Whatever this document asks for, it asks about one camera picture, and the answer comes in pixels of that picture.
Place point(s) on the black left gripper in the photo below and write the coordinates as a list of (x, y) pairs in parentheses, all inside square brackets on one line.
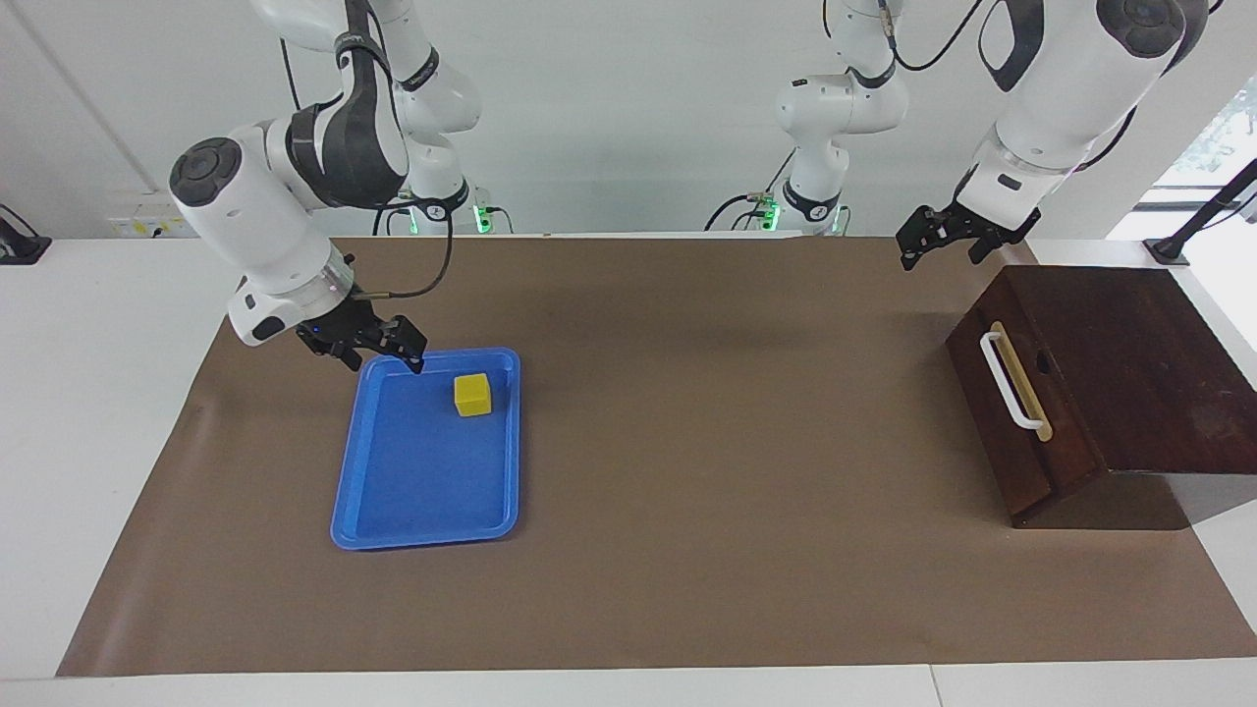
[(967, 221)]

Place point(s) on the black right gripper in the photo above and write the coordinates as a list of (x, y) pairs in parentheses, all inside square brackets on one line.
[(349, 329)]

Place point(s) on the yellow cube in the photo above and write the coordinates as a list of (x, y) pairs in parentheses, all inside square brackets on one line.
[(472, 396)]

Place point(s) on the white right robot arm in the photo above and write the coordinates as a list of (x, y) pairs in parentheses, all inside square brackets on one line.
[(265, 226)]

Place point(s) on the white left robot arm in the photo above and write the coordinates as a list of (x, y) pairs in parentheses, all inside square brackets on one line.
[(1061, 88)]

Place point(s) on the blue plastic tray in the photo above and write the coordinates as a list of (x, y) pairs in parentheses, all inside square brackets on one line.
[(422, 481)]

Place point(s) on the black angled stand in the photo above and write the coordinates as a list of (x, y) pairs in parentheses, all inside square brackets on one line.
[(1203, 211)]

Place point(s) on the dark wooden cabinet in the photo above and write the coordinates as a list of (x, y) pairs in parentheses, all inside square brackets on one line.
[(1169, 393)]

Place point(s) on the brown table mat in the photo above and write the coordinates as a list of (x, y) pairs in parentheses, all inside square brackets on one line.
[(687, 550)]

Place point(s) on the white wall outlet box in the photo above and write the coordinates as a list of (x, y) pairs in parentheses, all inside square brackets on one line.
[(137, 221)]

